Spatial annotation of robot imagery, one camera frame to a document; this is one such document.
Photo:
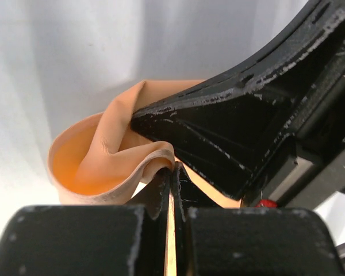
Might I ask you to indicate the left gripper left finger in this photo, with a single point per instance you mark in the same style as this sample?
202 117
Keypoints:
126 239

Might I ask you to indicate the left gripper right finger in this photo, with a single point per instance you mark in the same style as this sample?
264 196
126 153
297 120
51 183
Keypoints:
212 240

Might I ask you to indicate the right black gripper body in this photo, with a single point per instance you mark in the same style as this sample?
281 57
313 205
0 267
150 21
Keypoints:
298 127

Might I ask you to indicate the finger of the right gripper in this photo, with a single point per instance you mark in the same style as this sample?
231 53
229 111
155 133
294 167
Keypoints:
208 137
310 40

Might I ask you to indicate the peach cloth napkin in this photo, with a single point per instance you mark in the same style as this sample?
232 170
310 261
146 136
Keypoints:
100 160

